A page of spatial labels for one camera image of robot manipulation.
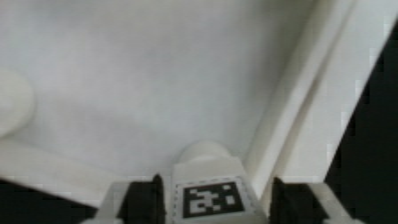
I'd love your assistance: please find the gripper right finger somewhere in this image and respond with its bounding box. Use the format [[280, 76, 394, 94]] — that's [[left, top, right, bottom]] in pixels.
[[267, 178, 363, 224]]

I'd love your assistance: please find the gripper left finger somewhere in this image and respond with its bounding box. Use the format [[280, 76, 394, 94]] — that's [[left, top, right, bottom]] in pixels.
[[77, 175, 166, 224]]

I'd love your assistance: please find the white table leg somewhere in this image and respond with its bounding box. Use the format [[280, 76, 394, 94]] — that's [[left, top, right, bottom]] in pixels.
[[168, 141, 267, 224]]

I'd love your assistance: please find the white square table top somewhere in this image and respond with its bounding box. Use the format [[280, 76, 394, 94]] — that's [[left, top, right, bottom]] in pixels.
[[0, 0, 398, 205]]

